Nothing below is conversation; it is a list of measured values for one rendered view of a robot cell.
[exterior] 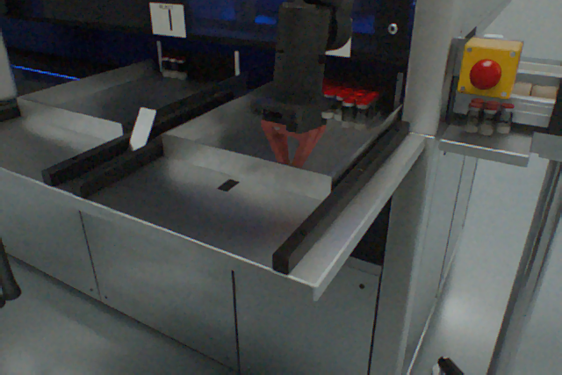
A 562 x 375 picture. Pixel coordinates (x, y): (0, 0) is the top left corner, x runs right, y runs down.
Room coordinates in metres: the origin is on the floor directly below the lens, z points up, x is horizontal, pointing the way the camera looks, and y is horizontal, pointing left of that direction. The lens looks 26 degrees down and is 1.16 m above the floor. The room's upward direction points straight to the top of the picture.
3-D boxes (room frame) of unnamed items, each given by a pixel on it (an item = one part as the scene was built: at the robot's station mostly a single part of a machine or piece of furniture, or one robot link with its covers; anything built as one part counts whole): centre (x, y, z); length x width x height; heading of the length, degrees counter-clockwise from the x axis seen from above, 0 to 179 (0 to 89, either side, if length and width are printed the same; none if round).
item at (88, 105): (0.84, 0.27, 0.90); 0.34 x 0.26 x 0.04; 150
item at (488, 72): (0.61, -0.28, 0.99); 0.04 x 0.04 x 0.04; 60
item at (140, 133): (0.57, 0.23, 0.91); 0.14 x 0.03 x 0.06; 151
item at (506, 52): (0.65, -0.30, 1.00); 0.08 x 0.07 x 0.07; 150
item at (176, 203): (0.70, 0.16, 0.87); 0.70 x 0.48 x 0.02; 60
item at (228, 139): (0.67, -0.03, 0.90); 0.34 x 0.26 x 0.04; 150
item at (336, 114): (0.75, -0.07, 0.90); 0.18 x 0.02 x 0.05; 60
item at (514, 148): (0.68, -0.34, 0.87); 0.14 x 0.13 x 0.02; 150
